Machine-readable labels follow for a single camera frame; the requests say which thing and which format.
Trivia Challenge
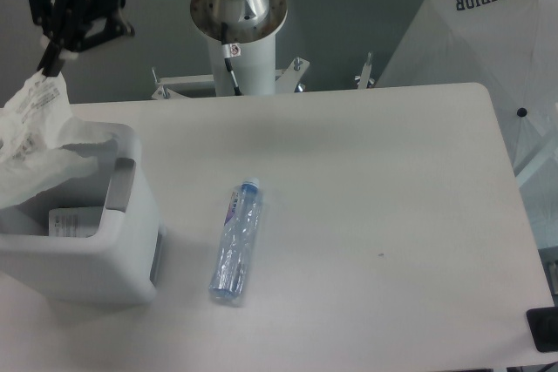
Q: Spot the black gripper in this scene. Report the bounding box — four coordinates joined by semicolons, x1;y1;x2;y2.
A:
29;0;135;77

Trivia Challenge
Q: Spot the clear plastic bag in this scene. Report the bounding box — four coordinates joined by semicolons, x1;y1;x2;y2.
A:
1;71;112;208

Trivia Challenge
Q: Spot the crushed clear plastic bottle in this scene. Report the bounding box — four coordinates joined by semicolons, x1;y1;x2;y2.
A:
208;177;263;306

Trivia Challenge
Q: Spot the white plastic trash can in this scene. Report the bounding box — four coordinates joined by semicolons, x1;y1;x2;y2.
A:
1;123;165;304

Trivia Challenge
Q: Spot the white label packet in bin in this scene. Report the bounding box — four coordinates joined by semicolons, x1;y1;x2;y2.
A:
48;206;103;238

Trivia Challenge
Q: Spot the metal clamp bolt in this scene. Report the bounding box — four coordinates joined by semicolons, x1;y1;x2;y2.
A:
354;51;376;90

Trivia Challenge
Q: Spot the white superior umbrella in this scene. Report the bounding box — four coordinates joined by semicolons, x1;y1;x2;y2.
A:
374;0;558;188

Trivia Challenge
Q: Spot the black device at table edge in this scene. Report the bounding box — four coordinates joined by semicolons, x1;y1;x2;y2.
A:
526;307;557;353

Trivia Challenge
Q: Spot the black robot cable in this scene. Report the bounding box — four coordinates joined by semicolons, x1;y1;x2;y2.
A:
220;21;243;97

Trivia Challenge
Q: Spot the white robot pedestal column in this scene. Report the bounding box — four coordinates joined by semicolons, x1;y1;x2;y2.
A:
190;0;288;97

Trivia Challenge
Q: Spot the white mounting bracket frame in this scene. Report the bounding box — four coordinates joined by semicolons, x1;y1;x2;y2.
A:
151;57;310;100

